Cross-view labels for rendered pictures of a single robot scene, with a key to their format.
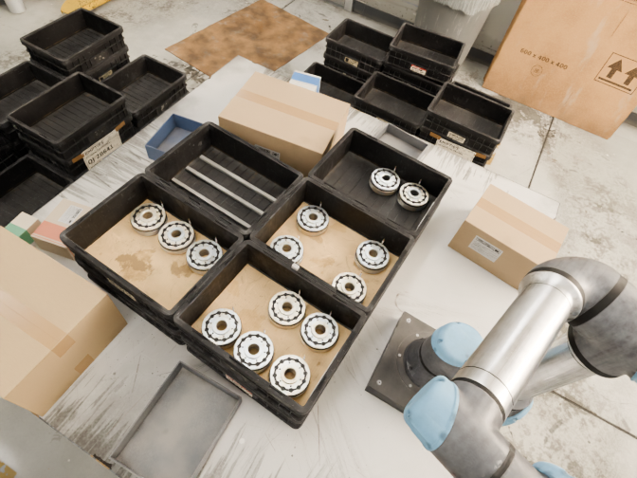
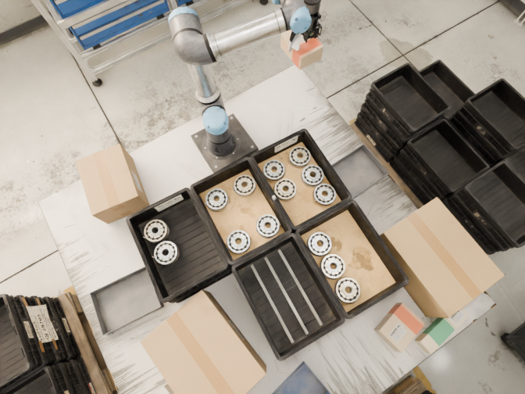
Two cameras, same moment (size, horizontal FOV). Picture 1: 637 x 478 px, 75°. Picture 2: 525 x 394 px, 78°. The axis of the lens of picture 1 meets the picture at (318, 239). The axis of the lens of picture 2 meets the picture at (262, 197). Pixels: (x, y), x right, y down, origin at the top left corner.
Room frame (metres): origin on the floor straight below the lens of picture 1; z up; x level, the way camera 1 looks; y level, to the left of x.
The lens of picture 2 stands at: (0.94, 0.30, 2.26)
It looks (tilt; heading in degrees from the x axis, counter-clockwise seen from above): 71 degrees down; 221
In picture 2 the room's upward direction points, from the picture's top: 3 degrees counter-clockwise
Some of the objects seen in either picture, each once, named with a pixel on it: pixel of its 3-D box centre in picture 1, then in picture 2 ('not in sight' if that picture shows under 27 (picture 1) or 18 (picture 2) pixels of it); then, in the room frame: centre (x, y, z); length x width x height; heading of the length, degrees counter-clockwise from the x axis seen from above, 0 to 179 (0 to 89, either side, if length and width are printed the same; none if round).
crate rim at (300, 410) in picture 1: (272, 318); (299, 177); (0.42, 0.07, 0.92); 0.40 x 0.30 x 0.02; 67
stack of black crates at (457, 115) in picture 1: (455, 141); (20, 342); (1.89, -0.64, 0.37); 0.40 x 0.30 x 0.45; 70
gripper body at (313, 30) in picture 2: not in sight; (308, 22); (-0.03, -0.24, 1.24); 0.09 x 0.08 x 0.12; 70
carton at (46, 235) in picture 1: (68, 229); (398, 326); (0.65, 0.79, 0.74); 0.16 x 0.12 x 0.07; 172
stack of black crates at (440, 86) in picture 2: not in sight; (434, 98); (-0.93, 0.37, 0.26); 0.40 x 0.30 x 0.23; 70
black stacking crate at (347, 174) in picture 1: (377, 189); (179, 244); (0.97, -0.16, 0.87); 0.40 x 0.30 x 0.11; 67
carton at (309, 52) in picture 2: not in sight; (301, 46); (-0.04, -0.27, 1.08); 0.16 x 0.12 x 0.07; 70
